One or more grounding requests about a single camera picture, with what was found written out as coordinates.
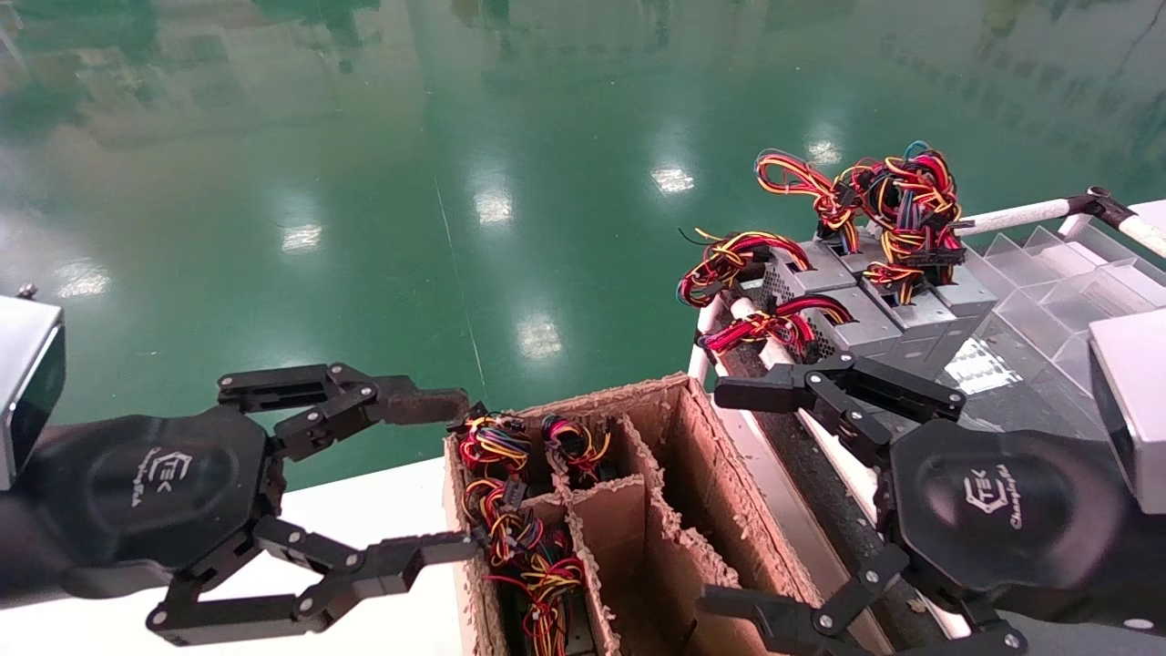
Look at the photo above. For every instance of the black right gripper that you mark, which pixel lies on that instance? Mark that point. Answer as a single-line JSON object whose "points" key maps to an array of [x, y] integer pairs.
{"points": [[1002, 519]]}

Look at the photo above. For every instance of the black pipe connector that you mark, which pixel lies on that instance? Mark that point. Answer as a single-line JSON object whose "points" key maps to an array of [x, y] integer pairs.
{"points": [[1098, 205]]}

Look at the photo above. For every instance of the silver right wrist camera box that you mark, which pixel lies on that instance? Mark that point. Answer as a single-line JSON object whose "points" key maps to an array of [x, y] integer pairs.
{"points": [[1134, 401]]}

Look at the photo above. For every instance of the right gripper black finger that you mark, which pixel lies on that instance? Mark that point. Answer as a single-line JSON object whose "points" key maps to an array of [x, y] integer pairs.
{"points": [[765, 390]]}

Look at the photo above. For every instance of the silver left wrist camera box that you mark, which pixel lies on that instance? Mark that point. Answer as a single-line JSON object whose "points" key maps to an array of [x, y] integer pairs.
{"points": [[23, 364]]}

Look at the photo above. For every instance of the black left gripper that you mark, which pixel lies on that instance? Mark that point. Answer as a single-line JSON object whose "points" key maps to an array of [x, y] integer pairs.
{"points": [[155, 492]]}

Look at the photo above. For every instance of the brown cardboard box with dividers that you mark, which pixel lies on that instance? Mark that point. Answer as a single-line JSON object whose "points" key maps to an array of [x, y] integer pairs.
{"points": [[692, 492]]}

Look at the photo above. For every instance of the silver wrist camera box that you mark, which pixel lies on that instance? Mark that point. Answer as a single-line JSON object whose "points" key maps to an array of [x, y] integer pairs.
{"points": [[23, 364], [1134, 401]]}

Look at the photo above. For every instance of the clear acrylic divider tray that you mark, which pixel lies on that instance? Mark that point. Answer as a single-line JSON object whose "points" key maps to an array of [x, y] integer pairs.
{"points": [[1048, 301]]}

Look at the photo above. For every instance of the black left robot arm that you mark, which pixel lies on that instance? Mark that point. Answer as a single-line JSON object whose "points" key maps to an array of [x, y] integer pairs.
{"points": [[18, 547]]}

